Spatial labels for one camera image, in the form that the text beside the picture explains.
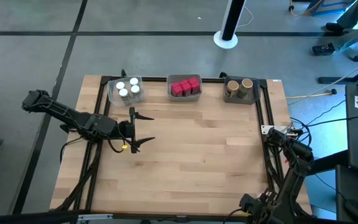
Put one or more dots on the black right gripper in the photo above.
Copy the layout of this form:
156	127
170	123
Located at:
253	205

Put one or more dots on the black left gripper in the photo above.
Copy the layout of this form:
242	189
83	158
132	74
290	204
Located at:
126	129

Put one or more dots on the white lid bagel seasoning jar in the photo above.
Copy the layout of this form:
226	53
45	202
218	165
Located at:
120	85
134	81
123	92
135	89

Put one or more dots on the red smoked paprika tin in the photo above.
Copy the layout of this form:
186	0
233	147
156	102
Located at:
186	89
193	80
184	82
196	87
175	84
177	91

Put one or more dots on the tan lid dark label jar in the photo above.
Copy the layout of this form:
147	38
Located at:
232	86
246	83

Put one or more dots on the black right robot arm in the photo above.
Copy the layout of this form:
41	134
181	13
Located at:
294	174

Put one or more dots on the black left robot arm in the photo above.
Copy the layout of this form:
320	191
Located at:
73	119

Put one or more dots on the clear plastic bin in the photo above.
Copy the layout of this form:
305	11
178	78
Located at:
113	99

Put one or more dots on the cardboard box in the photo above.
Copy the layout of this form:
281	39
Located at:
183	98

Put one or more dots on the grey plastic bin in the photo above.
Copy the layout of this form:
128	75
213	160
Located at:
250	100

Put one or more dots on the white black pole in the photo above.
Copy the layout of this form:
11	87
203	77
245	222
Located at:
230	18

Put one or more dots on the person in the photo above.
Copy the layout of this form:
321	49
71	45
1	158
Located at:
351	17

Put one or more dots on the black aluminium table frame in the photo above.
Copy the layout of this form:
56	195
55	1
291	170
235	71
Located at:
157	79

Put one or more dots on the silver bracket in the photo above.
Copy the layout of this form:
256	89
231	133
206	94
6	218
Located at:
95	217

